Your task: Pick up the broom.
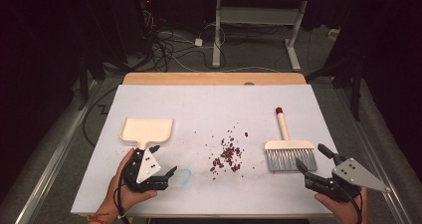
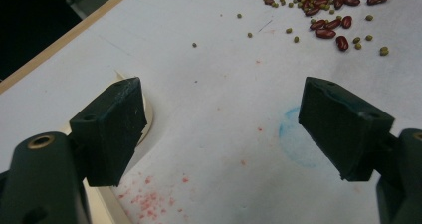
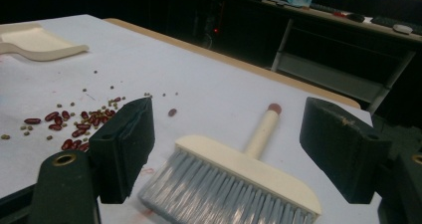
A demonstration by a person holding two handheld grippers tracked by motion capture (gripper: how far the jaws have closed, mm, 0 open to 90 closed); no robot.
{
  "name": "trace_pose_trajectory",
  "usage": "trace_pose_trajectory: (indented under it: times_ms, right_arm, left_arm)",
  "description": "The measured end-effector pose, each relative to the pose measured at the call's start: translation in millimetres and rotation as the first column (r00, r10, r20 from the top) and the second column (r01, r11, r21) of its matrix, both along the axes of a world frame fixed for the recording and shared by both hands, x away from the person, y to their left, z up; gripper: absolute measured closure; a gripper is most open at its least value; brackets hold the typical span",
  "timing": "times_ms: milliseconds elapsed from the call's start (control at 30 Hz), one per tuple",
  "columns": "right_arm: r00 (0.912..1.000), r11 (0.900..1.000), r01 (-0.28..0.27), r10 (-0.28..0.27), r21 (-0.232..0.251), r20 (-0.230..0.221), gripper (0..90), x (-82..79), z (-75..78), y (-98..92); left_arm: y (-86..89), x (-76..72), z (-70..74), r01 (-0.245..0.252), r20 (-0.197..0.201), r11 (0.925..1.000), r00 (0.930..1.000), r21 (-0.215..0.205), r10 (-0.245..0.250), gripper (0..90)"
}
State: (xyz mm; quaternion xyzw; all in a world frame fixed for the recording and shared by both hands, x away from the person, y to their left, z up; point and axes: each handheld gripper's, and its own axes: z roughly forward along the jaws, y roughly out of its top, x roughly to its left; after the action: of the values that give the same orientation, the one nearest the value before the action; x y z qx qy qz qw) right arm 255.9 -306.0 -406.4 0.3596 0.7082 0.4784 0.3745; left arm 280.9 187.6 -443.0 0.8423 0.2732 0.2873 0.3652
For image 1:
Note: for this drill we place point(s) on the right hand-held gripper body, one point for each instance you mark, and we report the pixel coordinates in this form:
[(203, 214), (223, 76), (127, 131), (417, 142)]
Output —
[(353, 174)]

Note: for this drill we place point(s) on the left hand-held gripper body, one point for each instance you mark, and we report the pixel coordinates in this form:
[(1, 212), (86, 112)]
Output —
[(147, 166)]

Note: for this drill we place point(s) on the cream plastic dustpan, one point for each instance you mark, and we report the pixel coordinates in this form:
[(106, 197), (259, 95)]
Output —
[(147, 129)]

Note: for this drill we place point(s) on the cream hand brush grey bristles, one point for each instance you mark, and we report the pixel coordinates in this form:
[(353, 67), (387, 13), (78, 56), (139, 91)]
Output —
[(288, 146)]

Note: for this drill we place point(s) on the scatter of red beans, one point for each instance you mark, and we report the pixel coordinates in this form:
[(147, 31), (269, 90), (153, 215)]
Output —
[(229, 154)]

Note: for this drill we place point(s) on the person's right hand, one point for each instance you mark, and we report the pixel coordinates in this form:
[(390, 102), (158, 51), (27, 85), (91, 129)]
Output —
[(345, 212)]

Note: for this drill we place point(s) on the person's left hand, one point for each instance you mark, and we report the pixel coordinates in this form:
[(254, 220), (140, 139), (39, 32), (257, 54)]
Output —
[(116, 194)]

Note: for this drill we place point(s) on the white table mat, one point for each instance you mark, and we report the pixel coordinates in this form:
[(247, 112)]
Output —
[(205, 111)]

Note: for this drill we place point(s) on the black metal stand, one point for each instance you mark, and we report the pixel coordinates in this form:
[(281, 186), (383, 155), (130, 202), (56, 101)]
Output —
[(355, 94)]

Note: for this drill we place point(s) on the wooden table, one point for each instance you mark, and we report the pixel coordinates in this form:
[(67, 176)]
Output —
[(199, 78)]

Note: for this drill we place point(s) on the white power adapter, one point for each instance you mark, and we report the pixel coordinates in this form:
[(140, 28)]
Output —
[(198, 42)]

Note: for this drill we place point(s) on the small white box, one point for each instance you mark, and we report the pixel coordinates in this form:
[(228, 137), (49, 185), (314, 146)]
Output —
[(333, 34)]

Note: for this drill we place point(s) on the aluminium floor rail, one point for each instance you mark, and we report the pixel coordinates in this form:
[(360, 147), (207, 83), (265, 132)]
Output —
[(381, 171), (56, 157)]

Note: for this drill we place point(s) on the white metal desk frame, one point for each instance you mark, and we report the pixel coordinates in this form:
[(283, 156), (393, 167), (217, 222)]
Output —
[(216, 35)]

